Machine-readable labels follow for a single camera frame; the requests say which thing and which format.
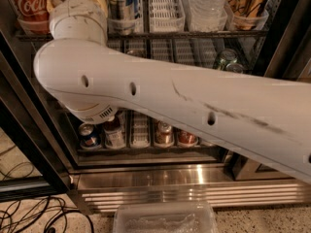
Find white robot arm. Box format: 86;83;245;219
34;0;311;183

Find silver blue tall can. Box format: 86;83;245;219
108;0;139;20

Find red Coca-Cola can top shelf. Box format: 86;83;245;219
14;0;49;34

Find white top shelf tray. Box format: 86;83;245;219
149;0;186;33

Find white shelf tray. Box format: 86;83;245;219
149;0;186;33
130;111;151;149

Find red Coke can rear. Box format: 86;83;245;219
126;50;145;58

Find clear water bottle top shelf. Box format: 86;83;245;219
190;0;227;32

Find blue Pepsi can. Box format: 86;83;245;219
78;123;101;148

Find green can rear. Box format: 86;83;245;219
213;49;238;70

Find green can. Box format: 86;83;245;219
213;49;238;70
225;63;245;74

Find white bottom shelf tray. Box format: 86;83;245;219
130;111;151;149

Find green can front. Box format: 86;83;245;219
225;63;245;74

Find copper can front bottom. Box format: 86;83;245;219
155;121;173;145

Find stainless steel fridge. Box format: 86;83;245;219
0;0;311;214

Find red can front bottom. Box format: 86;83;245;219
178;130;197;146

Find brown juice bottle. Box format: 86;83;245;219
103;116;125;149

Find clear plastic bin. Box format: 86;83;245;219
113;202;219;233

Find black cables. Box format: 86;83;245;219
0;144;95;233

